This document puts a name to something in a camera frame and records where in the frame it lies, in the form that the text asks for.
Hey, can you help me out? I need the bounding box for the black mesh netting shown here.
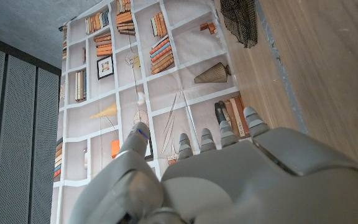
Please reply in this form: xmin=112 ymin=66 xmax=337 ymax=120
xmin=219 ymin=0 xmax=259 ymax=49

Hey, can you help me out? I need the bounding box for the printed bookshelf backdrop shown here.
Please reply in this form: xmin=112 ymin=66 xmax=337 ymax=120
xmin=50 ymin=0 xmax=252 ymax=224

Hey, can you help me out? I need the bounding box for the grey tape strip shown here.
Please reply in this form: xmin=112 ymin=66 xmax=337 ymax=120
xmin=253 ymin=0 xmax=310 ymax=135

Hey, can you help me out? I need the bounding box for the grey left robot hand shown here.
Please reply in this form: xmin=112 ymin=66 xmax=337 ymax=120
xmin=68 ymin=106 xmax=358 ymax=224

